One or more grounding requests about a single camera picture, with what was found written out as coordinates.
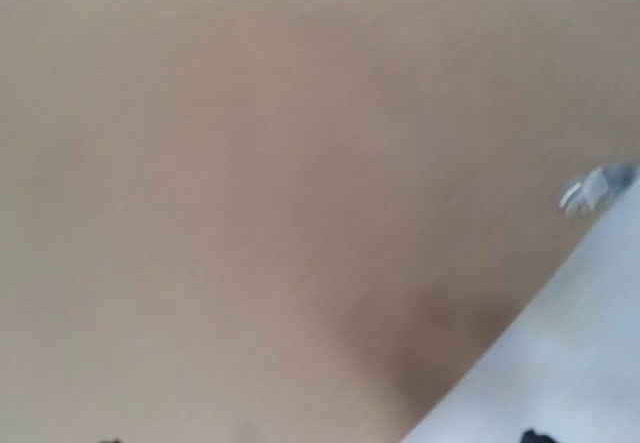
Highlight brown backing board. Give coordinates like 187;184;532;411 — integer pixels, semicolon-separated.
1;0;639;442

